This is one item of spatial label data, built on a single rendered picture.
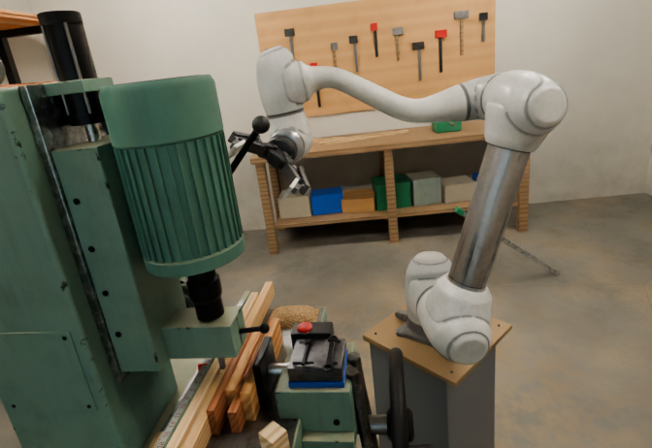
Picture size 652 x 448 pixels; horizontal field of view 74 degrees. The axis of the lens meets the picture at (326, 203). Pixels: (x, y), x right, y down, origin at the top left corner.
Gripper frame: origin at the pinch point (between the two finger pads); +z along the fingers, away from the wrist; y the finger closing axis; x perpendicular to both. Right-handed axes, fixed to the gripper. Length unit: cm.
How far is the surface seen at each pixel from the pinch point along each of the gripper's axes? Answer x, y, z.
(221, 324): -22.2, -11.0, 17.0
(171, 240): -9.6, 3.8, 22.5
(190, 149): 4.1, 9.0, 20.1
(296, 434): -25.9, -32.3, 25.3
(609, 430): -27, -165, -62
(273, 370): -25.5, -24.3, 16.0
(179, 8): -39, 156, -299
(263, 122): 9.0, 4.6, 1.5
